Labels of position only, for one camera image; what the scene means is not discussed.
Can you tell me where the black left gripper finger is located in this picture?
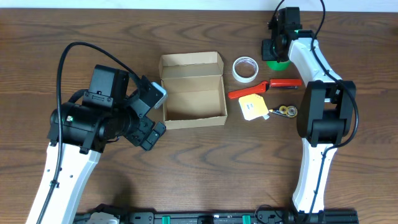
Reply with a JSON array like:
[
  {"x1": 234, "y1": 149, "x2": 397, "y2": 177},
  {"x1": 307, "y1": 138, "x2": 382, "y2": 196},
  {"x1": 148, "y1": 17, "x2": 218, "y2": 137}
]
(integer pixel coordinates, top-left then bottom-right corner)
[
  {"x1": 140, "y1": 130, "x2": 161, "y2": 151},
  {"x1": 153, "y1": 122, "x2": 166, "y2": 136}
]

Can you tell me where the green tape roll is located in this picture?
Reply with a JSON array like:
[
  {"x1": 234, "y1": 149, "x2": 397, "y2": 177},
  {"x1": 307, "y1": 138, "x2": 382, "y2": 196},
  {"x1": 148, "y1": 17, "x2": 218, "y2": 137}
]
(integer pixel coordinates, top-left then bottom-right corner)
[{"x1": 266, "y1": 60, "x2": 290, "y2": 71}]

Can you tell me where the white masking tape roll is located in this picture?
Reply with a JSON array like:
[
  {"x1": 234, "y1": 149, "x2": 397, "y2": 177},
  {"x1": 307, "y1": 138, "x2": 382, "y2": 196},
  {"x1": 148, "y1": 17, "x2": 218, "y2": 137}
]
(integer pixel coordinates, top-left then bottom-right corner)
[{"x1": 232, "y1": 57, "x2": 259, "y2": 83}]

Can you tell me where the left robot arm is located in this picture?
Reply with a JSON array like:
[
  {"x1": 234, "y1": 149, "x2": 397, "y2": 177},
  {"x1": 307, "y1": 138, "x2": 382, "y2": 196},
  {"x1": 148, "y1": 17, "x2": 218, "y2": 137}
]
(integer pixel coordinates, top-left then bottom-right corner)
[{"x1": 27, "y1": 65, "x2": 167, "y2": 223}]

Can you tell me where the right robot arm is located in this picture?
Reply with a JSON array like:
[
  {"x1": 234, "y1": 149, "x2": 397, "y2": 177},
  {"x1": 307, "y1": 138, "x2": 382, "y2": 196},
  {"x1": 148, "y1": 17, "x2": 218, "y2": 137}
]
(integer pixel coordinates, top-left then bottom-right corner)
[{"x1": 261, "y1": 7, "x2": 359, "y2": 215}]

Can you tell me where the open cardboard box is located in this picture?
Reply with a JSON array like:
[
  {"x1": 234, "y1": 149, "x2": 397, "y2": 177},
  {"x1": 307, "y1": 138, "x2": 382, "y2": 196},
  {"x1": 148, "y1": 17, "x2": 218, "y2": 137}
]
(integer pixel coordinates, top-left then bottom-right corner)
[{"x1": 159, "y1": 52, "x2": 228, "y2": 129}]

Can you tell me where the small yellow spiral notepad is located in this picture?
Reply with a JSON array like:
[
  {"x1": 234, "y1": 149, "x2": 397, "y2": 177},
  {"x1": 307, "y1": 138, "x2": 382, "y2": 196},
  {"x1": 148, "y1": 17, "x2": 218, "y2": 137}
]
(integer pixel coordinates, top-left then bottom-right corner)
[{"x1": 238, "y1": 94, "x2": 269, "y2": 121}]

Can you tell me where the correction tape dispenser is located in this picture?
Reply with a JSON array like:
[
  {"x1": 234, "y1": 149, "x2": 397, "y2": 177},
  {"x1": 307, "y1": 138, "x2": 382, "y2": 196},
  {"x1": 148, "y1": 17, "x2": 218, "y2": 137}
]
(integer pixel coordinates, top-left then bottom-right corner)
[{"x1": 269, "y1": 105, "x2": 298, "y2": 118}]

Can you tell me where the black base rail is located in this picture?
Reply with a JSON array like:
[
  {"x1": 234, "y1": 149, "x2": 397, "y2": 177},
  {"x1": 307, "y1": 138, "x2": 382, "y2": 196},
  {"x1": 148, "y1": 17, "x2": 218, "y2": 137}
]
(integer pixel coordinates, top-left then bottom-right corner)
[{"x1": 73, "y1": 204, "x2": 359, "y2": 224}]

